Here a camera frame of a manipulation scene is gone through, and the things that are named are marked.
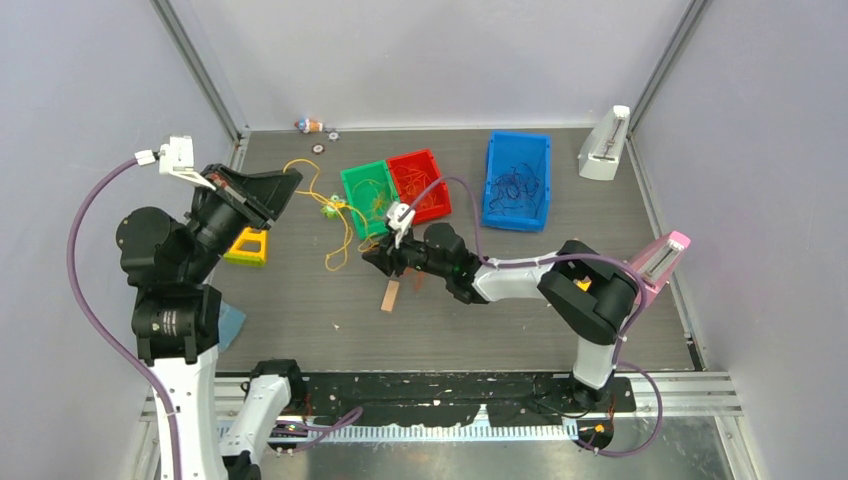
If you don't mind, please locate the green plastic bin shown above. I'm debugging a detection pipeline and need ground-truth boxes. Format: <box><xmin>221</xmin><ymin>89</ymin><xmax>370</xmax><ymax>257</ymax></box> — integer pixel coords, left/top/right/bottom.
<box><xmin>340</xmin><ymin>160</ymin><xmax>399</xmax><ymax>240</ymax></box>

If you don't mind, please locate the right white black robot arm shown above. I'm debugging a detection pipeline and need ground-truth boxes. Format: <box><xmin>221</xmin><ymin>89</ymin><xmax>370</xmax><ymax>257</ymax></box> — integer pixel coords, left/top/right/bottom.
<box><xmin>362</xmin><ymin>223</ymin><xmax>647</xmax><ymax>411</ymax></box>

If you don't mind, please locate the white metronome box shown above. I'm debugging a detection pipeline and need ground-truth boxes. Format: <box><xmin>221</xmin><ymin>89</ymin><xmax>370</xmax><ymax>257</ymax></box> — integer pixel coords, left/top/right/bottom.
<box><xmin>578</xmin><ymin>105</ymin><xmax>631</xmax><ymax>181</ymax></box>

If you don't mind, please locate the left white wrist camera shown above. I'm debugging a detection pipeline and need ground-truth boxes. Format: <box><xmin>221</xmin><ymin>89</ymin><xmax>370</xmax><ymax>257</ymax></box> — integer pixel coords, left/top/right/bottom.
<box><xmin>133</xmin><ymin>135</ymin><xmax>216</xmax><ymax>190</ymax></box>

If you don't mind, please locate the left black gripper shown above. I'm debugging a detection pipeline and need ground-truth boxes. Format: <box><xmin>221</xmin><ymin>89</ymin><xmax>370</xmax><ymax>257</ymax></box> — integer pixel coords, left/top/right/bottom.
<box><xmin>184</xmin><ymin>158</ymin><xmax>302</xmax><ymax>276</ymax></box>

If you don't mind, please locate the yellow cable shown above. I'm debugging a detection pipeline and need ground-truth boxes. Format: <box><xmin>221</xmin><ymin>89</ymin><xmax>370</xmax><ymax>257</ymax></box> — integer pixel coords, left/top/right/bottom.
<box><xmin>351</xmin><ymin>175</ymin><xmax>397</xmax><ymax>223</ymax></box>

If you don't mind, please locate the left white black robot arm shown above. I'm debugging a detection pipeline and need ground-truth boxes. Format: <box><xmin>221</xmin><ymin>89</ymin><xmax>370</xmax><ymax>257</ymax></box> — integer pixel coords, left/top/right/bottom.
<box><xmin>116</xmin><ymin>164</ymin><xmax>307</xmax><ymax>479</ymax></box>

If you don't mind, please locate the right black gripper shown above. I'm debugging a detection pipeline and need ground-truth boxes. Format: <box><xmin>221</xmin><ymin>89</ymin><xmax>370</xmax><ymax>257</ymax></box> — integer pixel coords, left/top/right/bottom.
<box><xmin>364</xmin><ymin>224</ymin><xmax>452</xmax><ymax>280</ymax></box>

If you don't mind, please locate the small figurine toy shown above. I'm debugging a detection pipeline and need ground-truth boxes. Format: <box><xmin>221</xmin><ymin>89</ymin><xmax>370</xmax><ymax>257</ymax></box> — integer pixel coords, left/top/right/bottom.
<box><xmin>294</xmin><ymin>118</ymin><xmax>324</xmax><ymax>134</ymax></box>

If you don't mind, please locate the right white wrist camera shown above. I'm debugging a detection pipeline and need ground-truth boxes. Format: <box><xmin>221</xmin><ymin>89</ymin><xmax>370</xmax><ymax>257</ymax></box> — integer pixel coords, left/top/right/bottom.
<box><xmin>386</xmin><ymin>201</ymin><xmax>416</xmax><ymax>249</ymax></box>

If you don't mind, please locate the small wooden block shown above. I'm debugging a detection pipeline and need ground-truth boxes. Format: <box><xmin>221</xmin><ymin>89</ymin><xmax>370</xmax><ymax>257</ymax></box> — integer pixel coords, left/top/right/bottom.
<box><xmin>380</xmin><ymin>280</ymin><xmax>400</xmax><ymax>313</ymax></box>

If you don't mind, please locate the yellow orange toy piece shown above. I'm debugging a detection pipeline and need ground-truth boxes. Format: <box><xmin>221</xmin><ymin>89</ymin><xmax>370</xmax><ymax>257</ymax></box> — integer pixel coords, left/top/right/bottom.
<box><xmin>574</xmin><ymin>278</ymin><xmax>592</xmax><ymax>291</ymax></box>

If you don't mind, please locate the pink metronome box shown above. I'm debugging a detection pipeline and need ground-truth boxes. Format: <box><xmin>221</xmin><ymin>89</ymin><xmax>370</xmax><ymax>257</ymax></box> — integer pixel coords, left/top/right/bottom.
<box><xmin>630</xmin><ymin>231</ymin><xmax>691</xmax><ymax>307</ymax></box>

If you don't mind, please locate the yellow triangular toy frame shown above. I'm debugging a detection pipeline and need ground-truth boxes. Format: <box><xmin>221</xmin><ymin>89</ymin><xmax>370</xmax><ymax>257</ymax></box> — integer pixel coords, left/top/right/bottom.
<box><xmin>223</xmin><ymin>227</ymin><xmax>268</xmax><ymax>267</ymax></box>

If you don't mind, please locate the blue plastic bin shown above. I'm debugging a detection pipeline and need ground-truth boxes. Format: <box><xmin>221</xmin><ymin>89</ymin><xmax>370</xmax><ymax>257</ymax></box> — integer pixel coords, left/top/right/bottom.
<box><xmin>481</xmin><ymin>131</ymin><xmax>552</xmax><ymax>233</ymax></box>

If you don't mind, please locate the orange cable bundle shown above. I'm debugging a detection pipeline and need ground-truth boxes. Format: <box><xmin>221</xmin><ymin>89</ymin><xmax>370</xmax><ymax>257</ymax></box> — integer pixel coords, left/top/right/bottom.
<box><xmin>283</xmin><ymin>157</ymin><xmax>386</xmax><ymax>273</ymax></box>

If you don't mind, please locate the clear plastic bottle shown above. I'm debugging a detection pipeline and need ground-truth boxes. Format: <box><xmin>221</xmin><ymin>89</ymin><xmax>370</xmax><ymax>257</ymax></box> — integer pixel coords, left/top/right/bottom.
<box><xmin>218</xmin><ymin>302</ymin><xmax>246</xmax><ymax>352</ymax></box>

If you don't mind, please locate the red plastic bin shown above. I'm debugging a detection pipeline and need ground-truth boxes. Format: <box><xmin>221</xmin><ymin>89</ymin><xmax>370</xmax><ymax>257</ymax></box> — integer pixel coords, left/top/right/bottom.
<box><xmin>387</xmin><ymin>149</ymin><xmax>452</xmax><ymax>225</ymax></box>

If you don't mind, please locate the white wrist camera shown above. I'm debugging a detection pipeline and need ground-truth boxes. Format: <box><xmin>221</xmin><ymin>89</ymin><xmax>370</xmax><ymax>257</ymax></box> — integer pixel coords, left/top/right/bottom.
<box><xmin>133</xmin><ymin>135</ymin><xmax>216</xmax><ymax>190</ymax></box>
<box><xmin>386</xmin><ymin>201</ymin><xmax>416</xmax><ymax>249</ymax></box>

